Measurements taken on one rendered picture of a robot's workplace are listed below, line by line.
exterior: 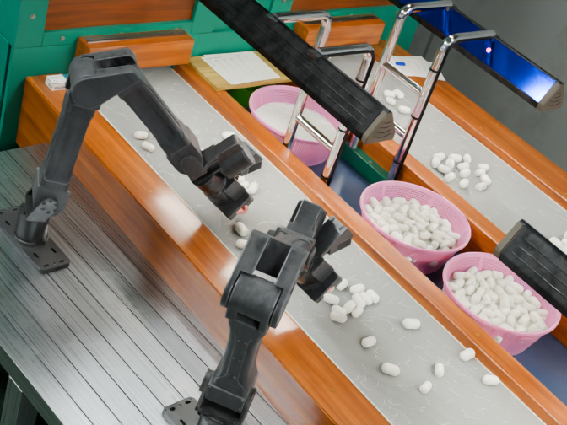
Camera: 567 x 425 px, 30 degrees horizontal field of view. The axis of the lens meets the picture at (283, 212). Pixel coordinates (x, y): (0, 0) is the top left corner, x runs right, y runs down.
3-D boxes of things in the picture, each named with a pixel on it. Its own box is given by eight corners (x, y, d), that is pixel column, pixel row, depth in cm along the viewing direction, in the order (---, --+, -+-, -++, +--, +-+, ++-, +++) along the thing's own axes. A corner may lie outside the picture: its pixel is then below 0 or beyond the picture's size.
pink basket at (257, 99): (332, 185, 261) (344, 154, 256) (230, 152, 261) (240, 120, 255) (345, 136, 283) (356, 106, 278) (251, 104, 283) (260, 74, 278)
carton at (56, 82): (51, 91, 243) (53, 83, 242) (45, 83, 245) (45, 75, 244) (74, 88, 247) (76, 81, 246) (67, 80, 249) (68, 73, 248)
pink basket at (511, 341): (489, 381, 216) (507, 347, 211) (404, 298, 231) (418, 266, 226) (566, 347, 233) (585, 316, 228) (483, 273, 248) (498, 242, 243)
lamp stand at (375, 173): (387, 198, 263) (451, 40, 239) (337, 154, 274) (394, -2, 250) (439, 186, 275) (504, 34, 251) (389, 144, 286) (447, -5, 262)
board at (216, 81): (216, 91, 265) (217, 87, 264) (184, 61, 273) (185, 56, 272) (314, 78, 285) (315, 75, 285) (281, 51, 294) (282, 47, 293)
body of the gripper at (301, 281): (309, 246, 200) (294, 232, 194) (342, 280, 194) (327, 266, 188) (285, 271, 200) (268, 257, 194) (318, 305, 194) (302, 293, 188)
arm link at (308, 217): (288, 201, 194) (288, 184, 182) (332, 219, 193) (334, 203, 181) (263, 258, 191) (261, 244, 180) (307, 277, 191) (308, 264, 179)
